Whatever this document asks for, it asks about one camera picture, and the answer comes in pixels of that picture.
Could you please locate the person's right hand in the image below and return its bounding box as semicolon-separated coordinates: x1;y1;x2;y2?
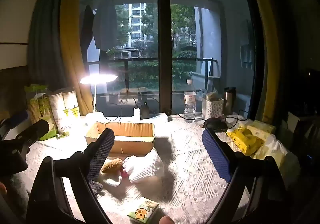
158;215;175;224

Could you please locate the hanging dark garment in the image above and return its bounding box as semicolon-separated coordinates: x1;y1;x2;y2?
80;5;97;47

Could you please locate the dark window frame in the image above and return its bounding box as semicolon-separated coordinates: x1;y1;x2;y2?
157;0;173;114

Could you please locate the steel thermos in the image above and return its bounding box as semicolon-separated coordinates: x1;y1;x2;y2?
223;87;237;116

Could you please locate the small white cloth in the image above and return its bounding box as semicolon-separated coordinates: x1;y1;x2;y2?
101;173;123;187

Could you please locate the pink plush toy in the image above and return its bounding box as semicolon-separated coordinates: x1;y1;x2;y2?
119;164;132;179

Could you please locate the black charger cable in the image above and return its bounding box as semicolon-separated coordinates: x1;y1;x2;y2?
119;97;140;118

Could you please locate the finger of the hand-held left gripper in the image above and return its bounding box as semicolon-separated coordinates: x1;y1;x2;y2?
1;119;50;148

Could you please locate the white textured tablecloth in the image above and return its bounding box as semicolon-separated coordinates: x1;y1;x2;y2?
15;114;300;224

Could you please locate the white perforated basket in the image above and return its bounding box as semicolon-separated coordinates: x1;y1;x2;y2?
202;97;224;119

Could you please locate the brown bristly plush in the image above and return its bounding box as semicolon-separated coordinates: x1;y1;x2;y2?
101;158;123;174

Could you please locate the crumpled clear plastic bag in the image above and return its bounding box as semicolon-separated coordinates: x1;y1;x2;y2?
196;88;208;101

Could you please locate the yellow curtain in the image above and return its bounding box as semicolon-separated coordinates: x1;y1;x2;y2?
240;0;279;127
60;0;94;117

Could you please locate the clear water bottle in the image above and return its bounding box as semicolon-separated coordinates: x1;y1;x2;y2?
184;86;197;120

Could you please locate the cardboard box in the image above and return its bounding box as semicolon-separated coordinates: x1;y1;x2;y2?
85;121;155;157

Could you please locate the black balcony railing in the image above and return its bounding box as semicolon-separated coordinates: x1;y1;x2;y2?
87;57;218;89

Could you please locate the grey curtain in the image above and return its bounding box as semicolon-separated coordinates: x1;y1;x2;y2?
27;0;68;89

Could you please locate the black power adapter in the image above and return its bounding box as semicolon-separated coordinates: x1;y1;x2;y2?
140;100;150;119

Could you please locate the white power strip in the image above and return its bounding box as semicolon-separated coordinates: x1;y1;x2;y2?
147;113;168;123

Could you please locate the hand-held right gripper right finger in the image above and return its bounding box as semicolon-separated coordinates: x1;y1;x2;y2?
202;129;291;224

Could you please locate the hanging grey cloth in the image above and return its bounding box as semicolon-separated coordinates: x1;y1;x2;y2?
240;44;253;69

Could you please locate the green paper cup pack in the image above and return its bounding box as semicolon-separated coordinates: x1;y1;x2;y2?
24;85;59;141

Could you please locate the white paper cup pack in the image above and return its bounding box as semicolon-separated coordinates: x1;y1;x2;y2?
49;90;80;137

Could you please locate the black round device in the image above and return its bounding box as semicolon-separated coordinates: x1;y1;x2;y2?
204;117;228;132

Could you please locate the white desk lamp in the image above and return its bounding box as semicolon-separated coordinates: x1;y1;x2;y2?
80;74;118;126

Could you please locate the white plastic bag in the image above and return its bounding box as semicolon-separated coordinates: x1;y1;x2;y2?
252;133;288;167

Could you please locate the black device cable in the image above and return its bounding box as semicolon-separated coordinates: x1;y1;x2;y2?
225;109;250;129

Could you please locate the grey dotted cloth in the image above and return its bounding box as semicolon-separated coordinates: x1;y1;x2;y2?
89;180;103;196

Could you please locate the pale yellow tissue pack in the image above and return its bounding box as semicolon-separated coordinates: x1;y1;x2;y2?
247;120;277;134

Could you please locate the yellow wipes packet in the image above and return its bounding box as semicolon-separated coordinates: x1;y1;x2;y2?
226;126;265;156

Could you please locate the cartoon duck tissue pack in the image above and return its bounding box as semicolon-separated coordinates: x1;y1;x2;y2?
127;196;160;222

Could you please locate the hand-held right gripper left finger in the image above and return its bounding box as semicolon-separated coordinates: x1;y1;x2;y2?
26;128;115;224

